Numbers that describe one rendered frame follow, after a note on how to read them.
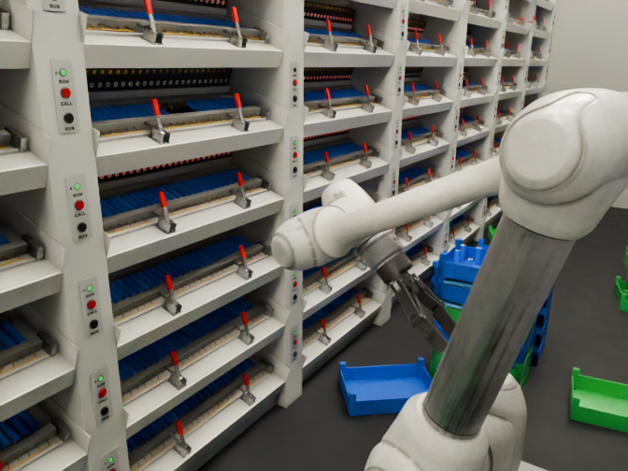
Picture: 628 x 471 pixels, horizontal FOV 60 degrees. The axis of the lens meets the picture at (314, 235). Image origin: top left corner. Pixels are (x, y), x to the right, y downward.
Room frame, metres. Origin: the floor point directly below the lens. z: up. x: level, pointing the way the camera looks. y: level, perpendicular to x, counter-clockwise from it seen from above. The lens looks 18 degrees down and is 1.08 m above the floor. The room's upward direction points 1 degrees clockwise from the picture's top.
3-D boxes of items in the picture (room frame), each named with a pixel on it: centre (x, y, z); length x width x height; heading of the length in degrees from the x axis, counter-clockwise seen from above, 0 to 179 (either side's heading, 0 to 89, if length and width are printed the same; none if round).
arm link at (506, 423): (0.94, -0.34, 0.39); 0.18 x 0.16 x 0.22; 133
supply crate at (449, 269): (1.71, -0.59, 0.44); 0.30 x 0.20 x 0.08; 60
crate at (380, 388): (1.61, -0.26, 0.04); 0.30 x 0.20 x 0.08; 97
